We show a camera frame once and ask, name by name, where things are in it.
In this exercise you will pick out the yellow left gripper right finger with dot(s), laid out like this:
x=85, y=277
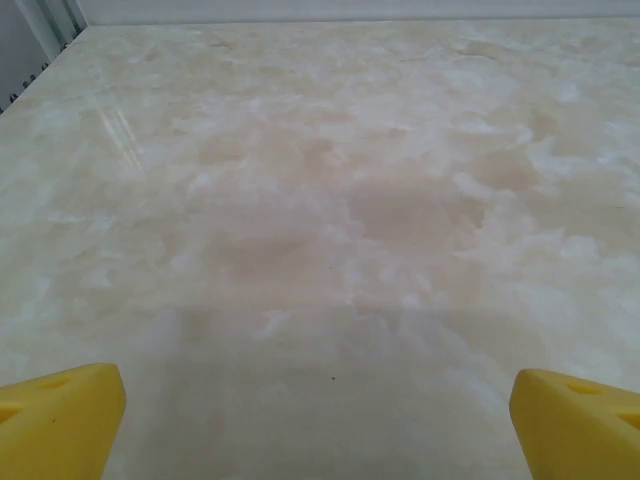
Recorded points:
x=580, y=435

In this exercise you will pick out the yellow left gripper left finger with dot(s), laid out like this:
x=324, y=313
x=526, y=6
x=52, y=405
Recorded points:
x=55, y=430

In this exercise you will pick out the aluminium left side rail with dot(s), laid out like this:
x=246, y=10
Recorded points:
x=30, y=75

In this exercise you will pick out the aluminium left frame post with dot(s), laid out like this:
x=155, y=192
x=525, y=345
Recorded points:
x=50, y=15

